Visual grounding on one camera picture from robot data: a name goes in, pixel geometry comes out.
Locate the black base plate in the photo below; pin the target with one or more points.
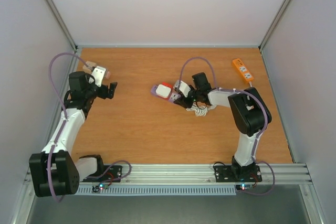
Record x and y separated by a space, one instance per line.
112 175
223 174

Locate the right aluminium corner post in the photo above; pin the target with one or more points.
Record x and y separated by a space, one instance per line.
275 22

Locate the pink plug adapter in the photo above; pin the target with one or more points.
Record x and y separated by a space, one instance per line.
107 76

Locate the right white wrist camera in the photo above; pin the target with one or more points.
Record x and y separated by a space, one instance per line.
182 87

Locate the orange power strip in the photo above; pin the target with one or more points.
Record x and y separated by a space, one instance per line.
240 67

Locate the left aluminium corner post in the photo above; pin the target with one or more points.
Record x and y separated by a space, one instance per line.
61 23

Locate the aluminium front rail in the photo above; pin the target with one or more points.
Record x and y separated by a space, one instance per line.
203 174

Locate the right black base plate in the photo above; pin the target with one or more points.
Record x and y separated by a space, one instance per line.
223 174

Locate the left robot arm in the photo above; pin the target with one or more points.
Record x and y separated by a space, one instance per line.
53 171

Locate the white cube plug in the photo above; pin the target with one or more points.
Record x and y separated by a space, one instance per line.
162 91

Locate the blue slotted cable duct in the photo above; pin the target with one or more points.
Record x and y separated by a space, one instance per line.
161 190

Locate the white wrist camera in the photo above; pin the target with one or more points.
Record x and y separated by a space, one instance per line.
99 73
182 87

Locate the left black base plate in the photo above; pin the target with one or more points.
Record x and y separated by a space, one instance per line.
112 175

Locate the purple power strip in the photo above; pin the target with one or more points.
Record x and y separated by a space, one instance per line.
172 98

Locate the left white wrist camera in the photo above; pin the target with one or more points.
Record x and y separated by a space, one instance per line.
99 73

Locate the beige cube socket adapter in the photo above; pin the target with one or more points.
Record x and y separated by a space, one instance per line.
89 66

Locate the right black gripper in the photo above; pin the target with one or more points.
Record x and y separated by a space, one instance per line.
184 102

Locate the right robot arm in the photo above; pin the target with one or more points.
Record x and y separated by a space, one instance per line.
251 116

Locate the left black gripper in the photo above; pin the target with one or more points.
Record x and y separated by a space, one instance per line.
104 94

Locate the red cube socket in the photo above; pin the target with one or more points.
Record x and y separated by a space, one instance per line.
168 85

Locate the left small circuit board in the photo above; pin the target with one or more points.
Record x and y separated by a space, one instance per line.
100 187

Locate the right small circuit board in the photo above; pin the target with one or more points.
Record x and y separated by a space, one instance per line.
244 187

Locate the small circuit board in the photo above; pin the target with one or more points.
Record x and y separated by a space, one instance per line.
244 187
100 187

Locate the aluminium corner post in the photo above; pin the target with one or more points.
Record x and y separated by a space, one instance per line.
275 22
61 23

